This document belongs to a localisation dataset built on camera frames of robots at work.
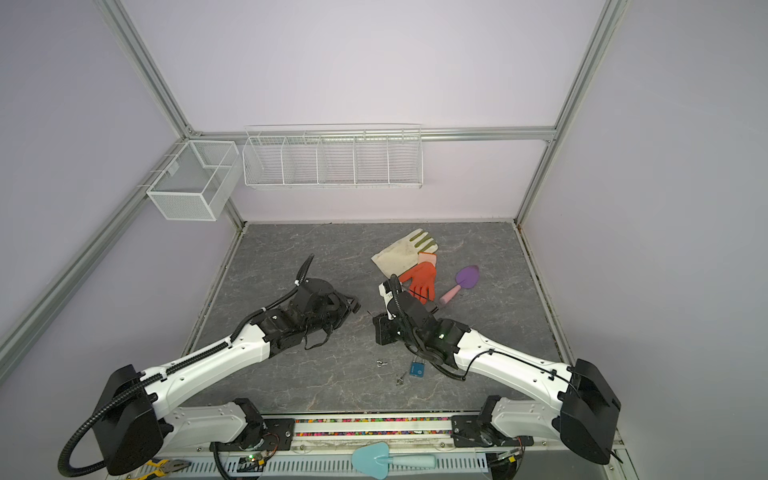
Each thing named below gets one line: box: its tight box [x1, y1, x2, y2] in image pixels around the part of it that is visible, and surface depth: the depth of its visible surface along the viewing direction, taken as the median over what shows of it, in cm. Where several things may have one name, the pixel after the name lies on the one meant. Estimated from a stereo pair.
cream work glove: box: [371, 229, 439, 279], surface depth 111 cm
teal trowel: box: [351, 442, 437, 480], surface depth 71 cm
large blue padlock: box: [410, 362, 425, 378], surface depth 85 cm
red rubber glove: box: [399, 252, 437, 305], surface depth 107 cm
